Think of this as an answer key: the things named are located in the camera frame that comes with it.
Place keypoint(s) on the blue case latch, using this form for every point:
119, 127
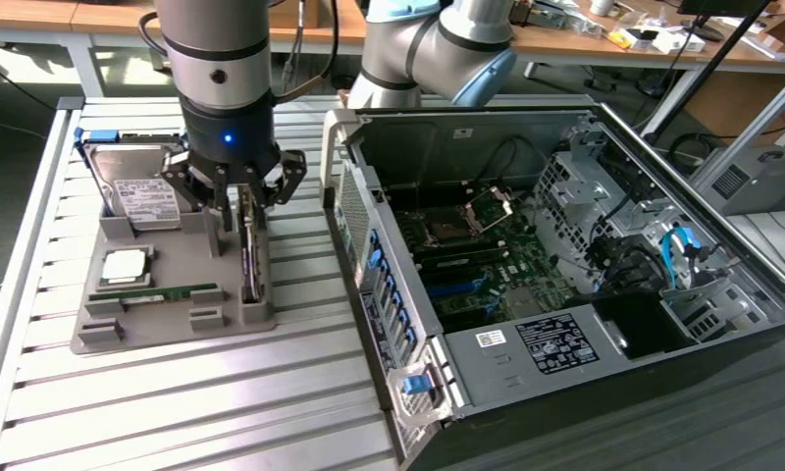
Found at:
415, 384

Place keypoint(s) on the installed black RAM stick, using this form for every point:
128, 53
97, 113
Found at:
464, 260

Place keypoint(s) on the green motherboard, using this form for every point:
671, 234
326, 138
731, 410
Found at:
530, 275

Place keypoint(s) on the black tripod pole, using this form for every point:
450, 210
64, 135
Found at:
714, 64

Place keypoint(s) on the CPU socket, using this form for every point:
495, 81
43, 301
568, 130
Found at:
446, 228

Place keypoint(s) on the black monitor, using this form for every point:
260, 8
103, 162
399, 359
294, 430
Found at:
720, 5

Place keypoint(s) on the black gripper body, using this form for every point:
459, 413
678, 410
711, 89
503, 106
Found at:
229, 132

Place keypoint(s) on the grey chipset heatsink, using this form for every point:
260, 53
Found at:
522, 303

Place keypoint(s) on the wooden desk with grey legs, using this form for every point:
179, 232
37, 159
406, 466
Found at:
39, 15

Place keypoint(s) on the grey power supply unit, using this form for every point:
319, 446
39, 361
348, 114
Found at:
491, 373

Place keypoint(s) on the aluminium profile frame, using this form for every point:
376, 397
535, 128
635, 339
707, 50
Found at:
779, 105

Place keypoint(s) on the white carton box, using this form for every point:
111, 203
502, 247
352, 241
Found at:
678, 43

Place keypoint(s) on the open grey PC case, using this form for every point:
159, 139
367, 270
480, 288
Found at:
392, 216

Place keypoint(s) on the green RAM stick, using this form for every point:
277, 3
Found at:
164, 293

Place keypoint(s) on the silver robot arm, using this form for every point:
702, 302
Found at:
216, 49

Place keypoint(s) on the metal socket cover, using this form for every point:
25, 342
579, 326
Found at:
491, 206

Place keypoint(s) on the grey equipment box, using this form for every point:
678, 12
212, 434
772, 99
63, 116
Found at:
766, 186

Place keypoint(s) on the grey metal disk bay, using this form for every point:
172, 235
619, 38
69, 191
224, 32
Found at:
707, 314

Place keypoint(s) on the graphics card with black cooler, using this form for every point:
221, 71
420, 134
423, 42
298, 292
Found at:
252, 265

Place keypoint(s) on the grey plastic parts rack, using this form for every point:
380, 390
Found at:
169, 275

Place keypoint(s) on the hard disk in blue caddy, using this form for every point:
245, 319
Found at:
137, 172

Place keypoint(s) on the silver CPU chip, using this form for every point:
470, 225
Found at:
124, 267

